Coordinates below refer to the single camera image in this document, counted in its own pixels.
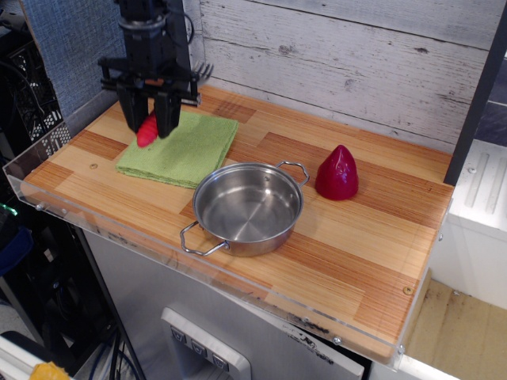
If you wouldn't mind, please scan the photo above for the stainless steel pot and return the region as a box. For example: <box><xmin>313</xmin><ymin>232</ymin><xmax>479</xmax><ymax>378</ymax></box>
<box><xmin>180</xmin><ymin>161</ymin><xmax>310</xmax><ymax>257</ymax></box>

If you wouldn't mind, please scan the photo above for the dark grey right post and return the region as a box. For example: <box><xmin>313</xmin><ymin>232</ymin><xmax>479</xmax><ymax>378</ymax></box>
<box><xmin>444</xmin><ymin>2</ymin><xmax>506</xmax><ymax>186</ymax></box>

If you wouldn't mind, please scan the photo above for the yellow black object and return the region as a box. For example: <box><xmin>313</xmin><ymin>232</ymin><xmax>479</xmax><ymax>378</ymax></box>
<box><xmin>29</xmin><ymin>362</ymin><xmax>71</xmax><ymax>380</ymax></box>

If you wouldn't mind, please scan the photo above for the grey toy appliance panel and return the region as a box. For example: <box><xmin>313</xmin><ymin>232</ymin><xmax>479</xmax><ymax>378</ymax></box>
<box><xmin>161</xmin><ymin>307</ymin><xmax>252</xmax><ymax>380</ymax></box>

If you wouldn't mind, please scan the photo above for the black plastic crate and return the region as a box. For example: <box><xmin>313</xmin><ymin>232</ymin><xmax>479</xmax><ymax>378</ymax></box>
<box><xmin>1</xmin><ymin>34</ymin><xmax>63</xmax><ymax>142</ymax></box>

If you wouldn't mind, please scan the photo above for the dark red pepper toy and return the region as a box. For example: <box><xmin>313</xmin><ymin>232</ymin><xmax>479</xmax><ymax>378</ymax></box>
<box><xmin>315</xmin><ymin>145</ymin><xmax>359</xmax><ymax>200</ymax></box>

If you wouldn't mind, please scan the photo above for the green folded cloth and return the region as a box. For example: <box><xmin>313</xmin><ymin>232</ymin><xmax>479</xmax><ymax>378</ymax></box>
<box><xmin>116</xmin><ymin>112</ymin><xmax>238</xmax><ymax>188</ymax></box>

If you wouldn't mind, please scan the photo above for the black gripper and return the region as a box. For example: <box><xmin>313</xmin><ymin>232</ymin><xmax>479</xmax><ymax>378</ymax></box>
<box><xmin>98</xmin><ymin>19</ymin><xmax>200</xmax><ymax>138</ymax></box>

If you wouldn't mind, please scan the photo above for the white toy sink unit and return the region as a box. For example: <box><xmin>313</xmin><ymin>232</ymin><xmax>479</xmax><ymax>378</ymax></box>
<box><xmin>429</xmin><ymin>140</ymin><xmax>506</xmax><ymax>309</ymax></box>

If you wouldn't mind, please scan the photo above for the red handled metal fork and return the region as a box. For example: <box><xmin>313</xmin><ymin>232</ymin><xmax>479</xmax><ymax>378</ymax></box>
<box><xmin>136</xmin><ymin>63</ymin><xmax>214</xmax><ymax>148</ymax></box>

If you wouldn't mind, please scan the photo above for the brown cardboard sheet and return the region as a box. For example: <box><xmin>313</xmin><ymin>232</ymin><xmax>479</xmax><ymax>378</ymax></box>
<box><xmin>406</xmin><ymin>280</ymin><xmax>506</xmax><ymax>379</ymax></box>

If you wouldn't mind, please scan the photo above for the clear acrylic table guard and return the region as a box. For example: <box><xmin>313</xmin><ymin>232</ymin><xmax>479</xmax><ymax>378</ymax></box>
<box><xmin>7</xmin><ymin>87</ymin><xmax>451</xmax><ymax>379</ymax></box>

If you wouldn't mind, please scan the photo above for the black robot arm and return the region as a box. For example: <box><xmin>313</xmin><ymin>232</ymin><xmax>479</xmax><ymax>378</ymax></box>
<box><xmin>98</xmin><ymin>1</ymin><xmax>209</xmax><ymax>139</ymax></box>

